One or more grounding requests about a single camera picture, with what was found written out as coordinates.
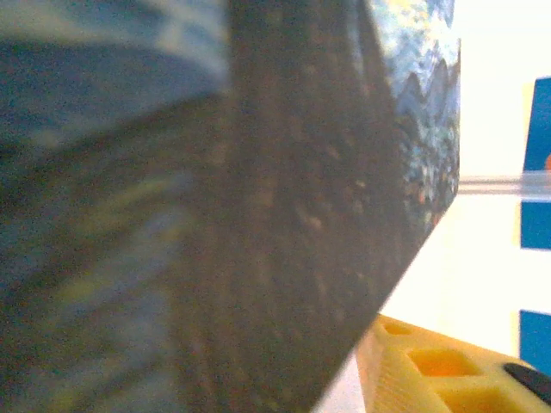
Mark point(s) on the aluminium frame post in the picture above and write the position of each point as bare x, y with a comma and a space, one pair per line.
490, 185

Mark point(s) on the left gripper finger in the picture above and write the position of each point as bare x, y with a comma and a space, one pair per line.
435, 378

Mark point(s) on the blue floral wall panel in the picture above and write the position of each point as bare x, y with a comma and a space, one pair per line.
536, 337
538, 129

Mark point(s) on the starry night tin box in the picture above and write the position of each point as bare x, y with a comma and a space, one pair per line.
224, 206

